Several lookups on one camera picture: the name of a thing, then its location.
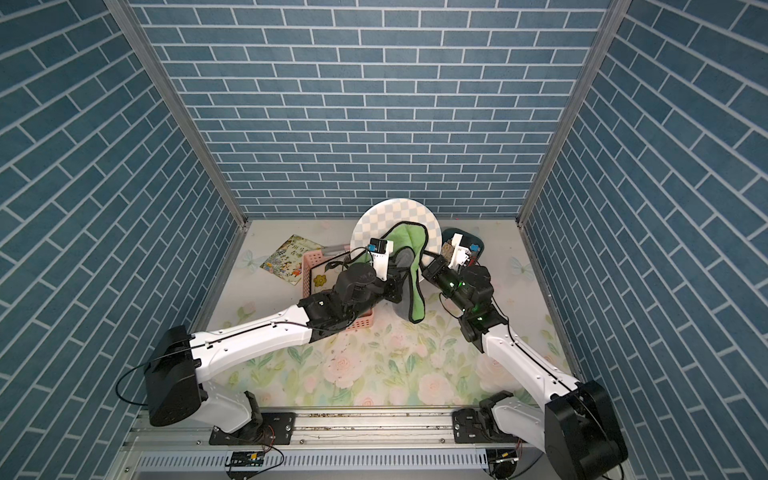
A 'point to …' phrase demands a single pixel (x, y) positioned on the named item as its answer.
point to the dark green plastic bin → (468, 240)
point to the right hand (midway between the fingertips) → (417, 253)
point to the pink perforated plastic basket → (307, 260)
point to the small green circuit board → (246, 459)
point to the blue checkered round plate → (381, 215)
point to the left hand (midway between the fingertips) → (418, 273)
